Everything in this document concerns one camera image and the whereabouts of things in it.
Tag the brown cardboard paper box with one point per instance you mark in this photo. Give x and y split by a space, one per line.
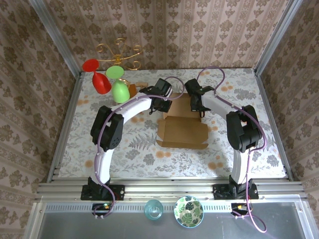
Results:
182 129

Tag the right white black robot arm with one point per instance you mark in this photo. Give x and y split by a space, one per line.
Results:
239 164

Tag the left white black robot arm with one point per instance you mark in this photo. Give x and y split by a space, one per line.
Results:
103 164

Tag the small wooden mallet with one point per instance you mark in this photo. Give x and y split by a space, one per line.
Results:
141 84

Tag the brown wooden board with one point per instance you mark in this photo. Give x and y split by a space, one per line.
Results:
132 90

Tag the green plastic wine glass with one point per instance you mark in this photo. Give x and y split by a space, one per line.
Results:
120 93

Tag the floral tablecloth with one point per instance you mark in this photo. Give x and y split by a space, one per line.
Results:
174 161

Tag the red plastic wine glass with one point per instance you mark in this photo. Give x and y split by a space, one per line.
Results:
101 83

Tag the green leaf pattern bowl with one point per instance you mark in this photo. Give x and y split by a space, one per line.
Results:
188 211

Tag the clear blue glass cup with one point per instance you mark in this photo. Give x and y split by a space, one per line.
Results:
153 209

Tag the right small controller board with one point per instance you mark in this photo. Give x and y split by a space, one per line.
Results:
240 207

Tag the small controller board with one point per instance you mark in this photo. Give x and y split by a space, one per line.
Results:
240 207
101 207

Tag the left small controller board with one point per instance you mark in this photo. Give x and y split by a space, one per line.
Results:
101 207

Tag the aluminium table side rail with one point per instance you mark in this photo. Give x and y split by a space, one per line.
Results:
68 117
259 82

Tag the aluminium mounting rail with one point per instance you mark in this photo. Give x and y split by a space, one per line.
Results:
169 189

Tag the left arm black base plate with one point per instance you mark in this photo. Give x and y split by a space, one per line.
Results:
120 192

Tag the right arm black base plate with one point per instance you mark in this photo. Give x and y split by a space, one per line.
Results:
255 196

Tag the aluminium frame post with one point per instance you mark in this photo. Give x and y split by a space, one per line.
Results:
54 37
277 37

